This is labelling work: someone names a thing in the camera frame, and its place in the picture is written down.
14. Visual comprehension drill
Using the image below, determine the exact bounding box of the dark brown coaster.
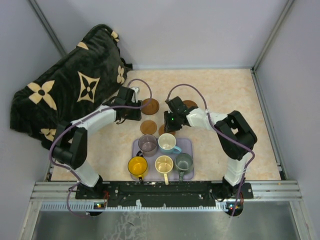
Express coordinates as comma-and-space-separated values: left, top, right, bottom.
183, 100, 198, 109

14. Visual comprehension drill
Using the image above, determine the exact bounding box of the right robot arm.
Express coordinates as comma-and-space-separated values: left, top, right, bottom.
164, 96, 258, 199

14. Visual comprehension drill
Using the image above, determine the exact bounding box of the lavender plastic tray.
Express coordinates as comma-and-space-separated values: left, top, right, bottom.
131, 138, 193, 182

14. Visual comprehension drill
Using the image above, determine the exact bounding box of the black floral plush blanket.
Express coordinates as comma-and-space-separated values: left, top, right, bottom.
9, 24, 132, 142

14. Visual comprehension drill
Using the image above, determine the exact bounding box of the transparent purple cup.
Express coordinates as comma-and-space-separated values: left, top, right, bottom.
136, 134, 158, 157

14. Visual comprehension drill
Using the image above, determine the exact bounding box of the light brown small coaster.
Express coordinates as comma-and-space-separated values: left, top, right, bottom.
140, 120, 158, 135
158, 124, 176, 136

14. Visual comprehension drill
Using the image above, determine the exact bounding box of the cream and blue mug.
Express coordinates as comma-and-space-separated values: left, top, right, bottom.
158, 133, 182, 154

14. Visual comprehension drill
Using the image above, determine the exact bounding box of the brown grooved coaster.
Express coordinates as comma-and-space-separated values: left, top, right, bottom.
141, 98, 160, 116

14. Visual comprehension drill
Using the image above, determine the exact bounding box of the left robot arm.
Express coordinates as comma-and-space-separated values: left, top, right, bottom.
49, 86, 142, 189

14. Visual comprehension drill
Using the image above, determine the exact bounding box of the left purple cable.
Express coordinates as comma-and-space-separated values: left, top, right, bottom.
48, 78, 153, 217

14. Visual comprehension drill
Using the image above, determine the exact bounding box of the yellow transparent mug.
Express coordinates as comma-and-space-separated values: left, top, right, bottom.
127, 156, 149, 182

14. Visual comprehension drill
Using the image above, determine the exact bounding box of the purple cable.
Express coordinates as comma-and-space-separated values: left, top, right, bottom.
48, 78, 153, 217
164, 83, 256, 217

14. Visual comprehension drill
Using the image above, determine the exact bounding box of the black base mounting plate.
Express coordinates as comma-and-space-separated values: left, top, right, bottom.
74, 180, 253, 208

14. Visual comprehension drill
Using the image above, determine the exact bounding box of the grey green mug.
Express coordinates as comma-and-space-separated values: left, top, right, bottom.
174, 153, 194, 182

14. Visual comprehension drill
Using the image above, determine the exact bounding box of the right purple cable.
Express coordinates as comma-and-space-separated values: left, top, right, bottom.
164, 83, 256, 217

